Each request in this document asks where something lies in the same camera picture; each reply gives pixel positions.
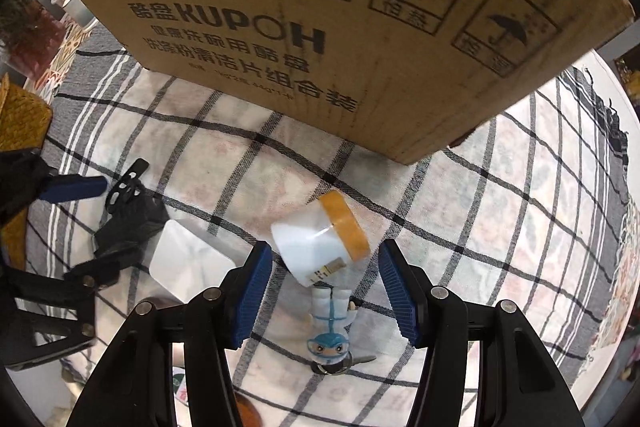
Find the glass vase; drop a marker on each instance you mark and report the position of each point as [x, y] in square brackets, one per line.
[30, 37]

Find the woven wicker tissue box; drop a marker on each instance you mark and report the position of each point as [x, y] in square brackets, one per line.
[25, 120]

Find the astronaut figurine keychain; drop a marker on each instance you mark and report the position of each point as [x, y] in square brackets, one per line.
[328, 345]

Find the white jar orange lid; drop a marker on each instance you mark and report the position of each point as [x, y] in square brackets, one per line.
[320, 239]

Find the floral patterned mat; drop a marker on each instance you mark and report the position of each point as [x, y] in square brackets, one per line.
[50, 82]

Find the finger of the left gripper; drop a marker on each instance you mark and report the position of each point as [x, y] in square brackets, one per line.
[78, 284]
[73, 187]

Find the white square charger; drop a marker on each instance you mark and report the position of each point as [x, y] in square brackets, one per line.
[187, 260]

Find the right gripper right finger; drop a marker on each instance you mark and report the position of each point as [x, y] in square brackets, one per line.
[518, 384]

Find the brown cardboard box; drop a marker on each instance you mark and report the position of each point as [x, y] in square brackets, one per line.
[404, 78]

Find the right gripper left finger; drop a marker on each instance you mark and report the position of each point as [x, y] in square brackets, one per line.
[132, 383]

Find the plaid grey white tablecloth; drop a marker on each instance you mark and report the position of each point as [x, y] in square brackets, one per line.
[538, 208]

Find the white basket of oranges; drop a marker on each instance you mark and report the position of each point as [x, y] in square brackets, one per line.
[78, 12]

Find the green round tin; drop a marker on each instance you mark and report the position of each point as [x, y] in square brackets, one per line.
[179, 385]

